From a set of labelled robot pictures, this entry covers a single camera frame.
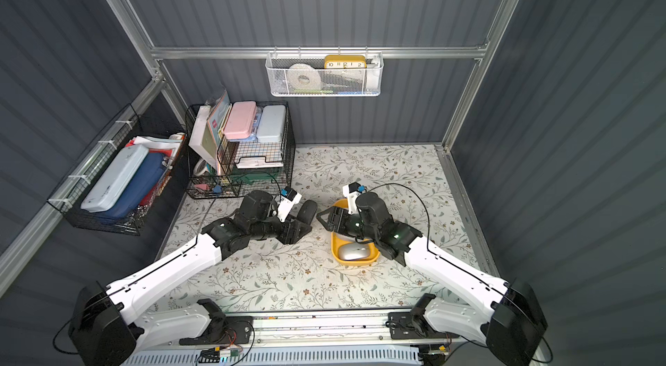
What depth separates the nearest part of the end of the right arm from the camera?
0.65 metres

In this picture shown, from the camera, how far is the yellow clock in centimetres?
89

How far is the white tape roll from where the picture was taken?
840 millimetres
